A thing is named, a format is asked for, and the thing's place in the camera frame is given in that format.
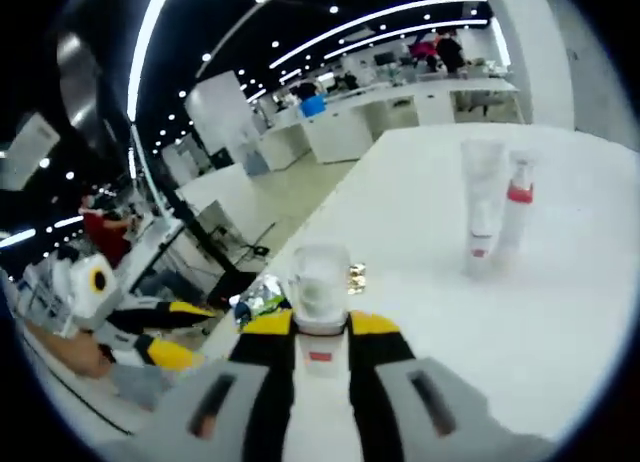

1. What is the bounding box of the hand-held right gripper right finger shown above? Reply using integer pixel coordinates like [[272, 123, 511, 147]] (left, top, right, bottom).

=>
[[347, 309, 556, 462]]

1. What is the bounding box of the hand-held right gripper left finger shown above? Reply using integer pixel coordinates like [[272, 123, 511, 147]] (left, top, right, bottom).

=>
[[107, 311, 301, 462]]

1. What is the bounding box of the green black skincare sachet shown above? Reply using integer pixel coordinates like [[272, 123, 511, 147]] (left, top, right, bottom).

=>
[[230, 274, 294, 328]]

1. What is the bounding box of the gold foil skincare sachet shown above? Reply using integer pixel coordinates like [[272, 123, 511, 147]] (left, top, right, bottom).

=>
[[347, 262, 370, 294]]

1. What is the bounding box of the clear-capped white skincare bottle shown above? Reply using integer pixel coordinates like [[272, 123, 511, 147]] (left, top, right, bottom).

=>
[[291, 242, 351, 381]]

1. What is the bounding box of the white red-collared skincare bottle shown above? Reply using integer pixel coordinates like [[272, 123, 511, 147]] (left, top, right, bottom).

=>
[[494, 149, 539, 263]]

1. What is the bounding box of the blue storage bin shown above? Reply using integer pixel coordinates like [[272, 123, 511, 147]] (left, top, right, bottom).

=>
[[298, 95, 327, 117]]

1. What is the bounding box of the black laptop stand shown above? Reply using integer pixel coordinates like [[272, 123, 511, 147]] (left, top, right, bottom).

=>
[[127, 124, 266, 308]]

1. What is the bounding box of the person's white shirt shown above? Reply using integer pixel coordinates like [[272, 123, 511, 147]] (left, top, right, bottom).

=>
[[9, 331, 161, 448]]

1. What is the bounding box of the white side desk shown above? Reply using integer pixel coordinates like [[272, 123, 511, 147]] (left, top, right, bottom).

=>
[[174, 161, 266, 218]]

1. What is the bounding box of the ceiling light strip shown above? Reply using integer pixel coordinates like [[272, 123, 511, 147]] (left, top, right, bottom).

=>
[[124, 0, 176, 123]]

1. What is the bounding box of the white office desk row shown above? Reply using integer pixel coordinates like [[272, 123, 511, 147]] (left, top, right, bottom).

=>
[[259, 74, 526, 173]]

